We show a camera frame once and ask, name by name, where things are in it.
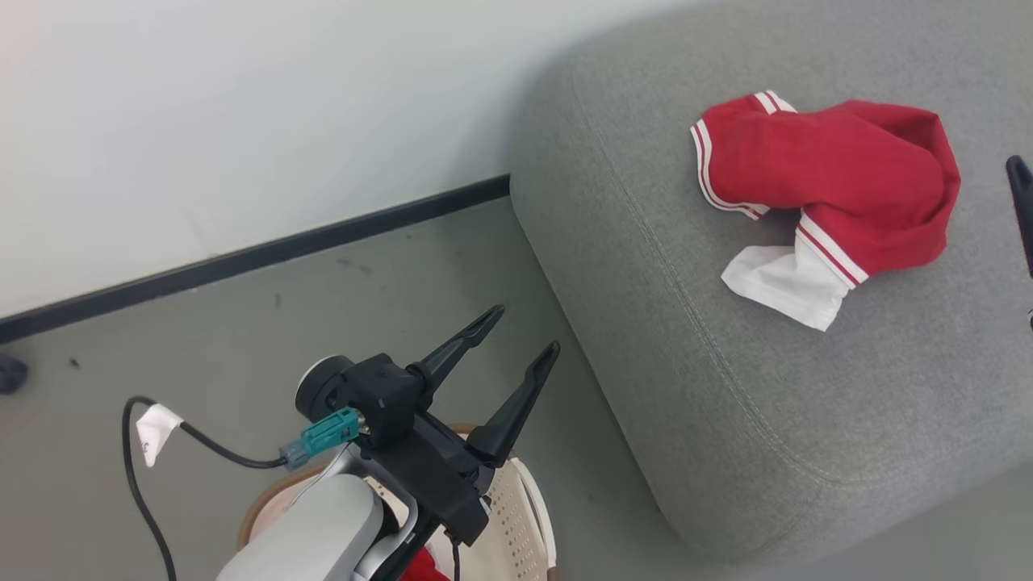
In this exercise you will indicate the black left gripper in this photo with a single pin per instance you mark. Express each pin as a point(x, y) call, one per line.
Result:
point(444, 484)

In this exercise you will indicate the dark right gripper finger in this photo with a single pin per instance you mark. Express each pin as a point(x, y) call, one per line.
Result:
point(1023, 202)

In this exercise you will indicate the red and white garment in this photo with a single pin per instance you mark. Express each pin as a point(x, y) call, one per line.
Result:
point(847, 161)

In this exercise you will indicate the white grey left arm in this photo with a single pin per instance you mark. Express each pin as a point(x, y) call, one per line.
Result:
point(315, 532)

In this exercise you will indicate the red cloth piece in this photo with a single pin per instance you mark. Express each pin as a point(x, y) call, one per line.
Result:
point(424, 569)

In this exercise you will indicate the grey upholstered couch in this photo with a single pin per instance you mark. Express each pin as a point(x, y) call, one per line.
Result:
point(726, 403)

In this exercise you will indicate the beige perforated laundry basket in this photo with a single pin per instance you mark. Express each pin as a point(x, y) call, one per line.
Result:
point(516, 532)

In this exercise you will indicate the black round cylinder housing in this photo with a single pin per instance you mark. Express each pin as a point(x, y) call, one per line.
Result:
point(319, 391)

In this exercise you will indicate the dark baseboard strip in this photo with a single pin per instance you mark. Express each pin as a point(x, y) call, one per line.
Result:
point(242, 260)

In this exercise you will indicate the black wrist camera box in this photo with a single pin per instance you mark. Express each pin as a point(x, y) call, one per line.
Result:
point(387, 395)

